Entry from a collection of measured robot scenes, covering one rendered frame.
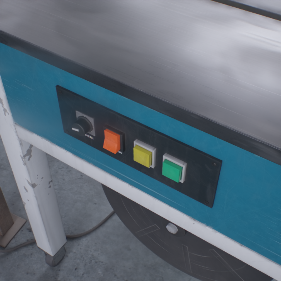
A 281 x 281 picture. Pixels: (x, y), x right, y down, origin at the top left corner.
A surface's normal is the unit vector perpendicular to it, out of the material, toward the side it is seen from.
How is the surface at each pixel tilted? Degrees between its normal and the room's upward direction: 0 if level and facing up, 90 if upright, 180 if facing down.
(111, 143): 68
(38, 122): 90
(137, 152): 90
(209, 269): 90
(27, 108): 90
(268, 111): 0
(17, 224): 0
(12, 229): 0
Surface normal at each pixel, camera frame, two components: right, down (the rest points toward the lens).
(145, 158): -0.56, 0.59
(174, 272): 0.00, -0.70
